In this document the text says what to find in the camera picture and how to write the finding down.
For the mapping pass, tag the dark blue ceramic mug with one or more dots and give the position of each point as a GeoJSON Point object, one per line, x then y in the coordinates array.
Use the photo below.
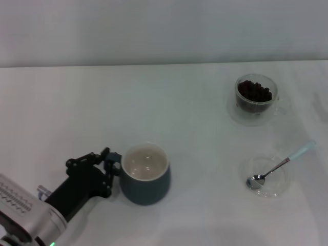
{"type": "Point", "coordinates": [146, 187]}

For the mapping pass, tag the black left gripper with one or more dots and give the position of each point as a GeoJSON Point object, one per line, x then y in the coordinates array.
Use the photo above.
{"type": "Point", "coordinates": [77, 189]}

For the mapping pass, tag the heap of coffee beans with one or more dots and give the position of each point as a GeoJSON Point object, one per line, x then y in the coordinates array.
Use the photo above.
{"type": "Point", "coordinates": [253, 93]}

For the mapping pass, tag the clear glass dish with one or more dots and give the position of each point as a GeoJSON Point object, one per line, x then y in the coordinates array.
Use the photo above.
{"type": "Point", "coordinates": [276, 184]}

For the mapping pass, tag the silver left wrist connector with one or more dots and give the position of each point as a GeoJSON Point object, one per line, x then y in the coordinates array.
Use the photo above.
{"type": "Point", "coordinates": [42, 191]}

